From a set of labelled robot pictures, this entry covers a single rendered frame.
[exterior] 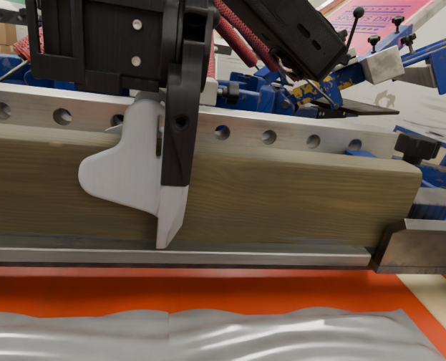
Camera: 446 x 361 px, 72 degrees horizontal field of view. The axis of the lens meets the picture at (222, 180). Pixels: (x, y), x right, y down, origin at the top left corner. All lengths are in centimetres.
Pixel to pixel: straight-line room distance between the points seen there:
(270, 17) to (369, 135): 36
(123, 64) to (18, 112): 30
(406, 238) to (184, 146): 18
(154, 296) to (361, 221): 16
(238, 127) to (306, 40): 26
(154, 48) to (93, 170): 7
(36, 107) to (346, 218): 37
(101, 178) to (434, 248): 25
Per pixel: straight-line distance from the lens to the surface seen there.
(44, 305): 24
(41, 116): 45
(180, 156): 16
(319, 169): 22
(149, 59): 17
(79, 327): 22
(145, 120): 17
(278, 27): 19
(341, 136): 49
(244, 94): 92
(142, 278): 25
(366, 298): 29
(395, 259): 28
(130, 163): 18
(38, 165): 21
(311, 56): 20
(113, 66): 17
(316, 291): 27
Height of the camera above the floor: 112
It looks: 23 degrees down
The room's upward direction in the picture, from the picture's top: 9 degrees clockwise
